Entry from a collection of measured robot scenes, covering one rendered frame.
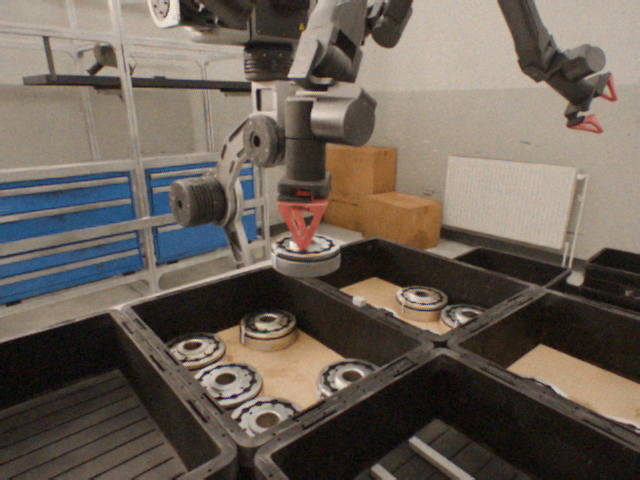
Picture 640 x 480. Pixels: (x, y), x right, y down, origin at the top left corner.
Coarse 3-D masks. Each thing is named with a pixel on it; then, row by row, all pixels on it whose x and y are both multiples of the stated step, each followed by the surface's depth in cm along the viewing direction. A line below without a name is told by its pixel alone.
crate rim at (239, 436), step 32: (192, 288) 76; (320, 288) 76; (128, 320) 66; (384, 320) 65; (160, 352) 57; (416, 352) 57; (192, 384) 50; (352, 384) 50; (224, 416) 45; (256, 448) 42
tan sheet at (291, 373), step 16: (224, 336) 80; (304, 336) 80; (240, 352) 75; (256, 352) 75; (272, 352) 75; (288, 352) 75; (304, 352) 75; (320, 352) 75; (256, 368) 71; (272, 368) 71; (288, 368) 71; (304, 368) 71; (320, 368) 71; (272, 384) 67; (288, 384) 67; (304, 384) 67; (304, 400) 63
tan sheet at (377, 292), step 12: (348, 288) 100; (360, 288) 100; (372, 288) 100; (384, 288) 100; (396, 288) 100; (372, 300) 94; (384, 300) 94; (396, 312) 89; (420, 324) 84; (432, 324) 84
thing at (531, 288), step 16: (368, 240) 102; (384, 240) 102; (432, 256) 92; (480, 272) 84; (496, 272) 83; (336, 288) 76; (528, 288) 76; (368, 304) 70; (400, 320) 65; (480, 320) 65; (432, 336) 61; (448, 336) 61
